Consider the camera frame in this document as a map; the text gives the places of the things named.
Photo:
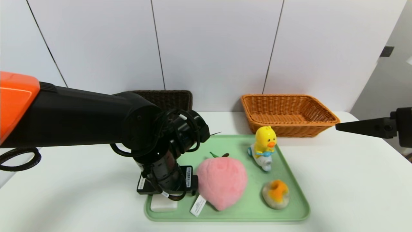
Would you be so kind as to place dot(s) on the fried egg toy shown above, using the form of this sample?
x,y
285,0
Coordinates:
x,y
275,195

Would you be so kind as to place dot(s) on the small black wall bracket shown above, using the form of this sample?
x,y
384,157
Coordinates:
x,y
386,51

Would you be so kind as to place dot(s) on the orange wicker basket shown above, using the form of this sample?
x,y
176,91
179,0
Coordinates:
x,y
289,108

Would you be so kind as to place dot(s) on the dark brown wicker basket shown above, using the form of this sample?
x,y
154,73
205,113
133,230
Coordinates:
x,y
173,100

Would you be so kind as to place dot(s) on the white soap bar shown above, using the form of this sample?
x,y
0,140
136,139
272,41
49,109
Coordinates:
x,y
162,204

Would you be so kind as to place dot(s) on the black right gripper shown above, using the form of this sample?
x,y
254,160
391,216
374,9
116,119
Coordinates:
x,y
405,127

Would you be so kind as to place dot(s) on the light green plastic tray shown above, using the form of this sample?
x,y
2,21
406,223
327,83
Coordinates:
x,y
257,212

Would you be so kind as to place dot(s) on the yellow duck scooter toy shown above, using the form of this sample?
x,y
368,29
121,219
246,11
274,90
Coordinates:
x,y
264,140

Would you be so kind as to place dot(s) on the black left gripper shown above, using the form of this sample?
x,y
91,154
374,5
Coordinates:
x,y
186,181

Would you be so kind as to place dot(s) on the pink plush peach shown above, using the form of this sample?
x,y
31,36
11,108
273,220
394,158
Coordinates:
x,y
222,182

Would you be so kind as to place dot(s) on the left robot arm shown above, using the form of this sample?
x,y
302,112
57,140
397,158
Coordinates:
x,y
80,119

